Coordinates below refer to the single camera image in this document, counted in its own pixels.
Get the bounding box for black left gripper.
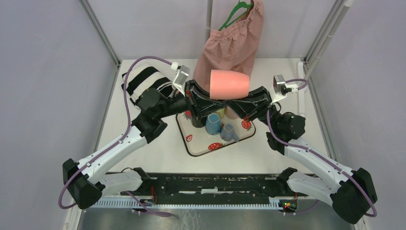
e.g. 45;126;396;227
157;79;227;119

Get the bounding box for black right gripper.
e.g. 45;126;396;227
223;86;281;132

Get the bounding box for plain pink tall mug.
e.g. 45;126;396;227
209;69;250;100

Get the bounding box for grey blue mug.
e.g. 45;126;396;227
220;123;240;142

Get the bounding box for strawberry print tray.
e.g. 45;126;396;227
176;112;256;157

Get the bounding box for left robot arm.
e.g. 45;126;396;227
58;80;231;209

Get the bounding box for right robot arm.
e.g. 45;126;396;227
220;87;378;224

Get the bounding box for green faceted mug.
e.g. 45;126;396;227
216;108;225;119

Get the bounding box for black faceted mug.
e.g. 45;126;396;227
191;116;207;128

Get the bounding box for pale pink faceted mug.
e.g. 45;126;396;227
225;107;240;120

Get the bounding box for bright blue mug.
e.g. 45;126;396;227
205;113;222;136

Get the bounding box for pink shorts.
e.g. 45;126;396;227
192;0;264;91

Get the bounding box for black white striped towel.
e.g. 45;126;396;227
126;63;173;110

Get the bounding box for centre metal pole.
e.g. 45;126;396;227
205;0;213;39

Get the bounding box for green clothes hanger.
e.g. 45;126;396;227
218;0;254;31

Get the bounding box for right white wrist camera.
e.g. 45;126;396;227
270;75;298;104

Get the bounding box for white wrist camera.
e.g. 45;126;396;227
171;62;190;96
270;75;298;104

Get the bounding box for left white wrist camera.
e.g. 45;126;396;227
171;62;190;96

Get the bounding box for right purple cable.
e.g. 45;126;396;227
266;78;378;218

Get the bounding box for purple cable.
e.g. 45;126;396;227
266;78;378;218
58;56;173;210

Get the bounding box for white cable duct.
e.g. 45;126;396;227
91;197;285;211

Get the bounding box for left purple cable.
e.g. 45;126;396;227
58;56;173;210

